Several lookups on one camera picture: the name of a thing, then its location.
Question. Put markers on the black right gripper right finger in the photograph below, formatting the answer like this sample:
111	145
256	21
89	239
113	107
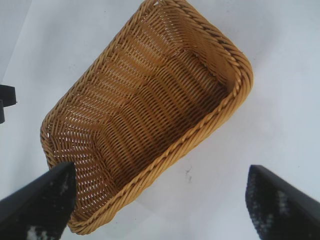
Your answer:
282	212

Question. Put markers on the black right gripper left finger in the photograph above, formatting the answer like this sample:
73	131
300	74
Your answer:
35	212

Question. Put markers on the black lattice bar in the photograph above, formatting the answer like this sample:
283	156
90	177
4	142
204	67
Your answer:
7	95

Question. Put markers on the tan woven wicker basket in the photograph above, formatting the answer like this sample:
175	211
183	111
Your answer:
150	100

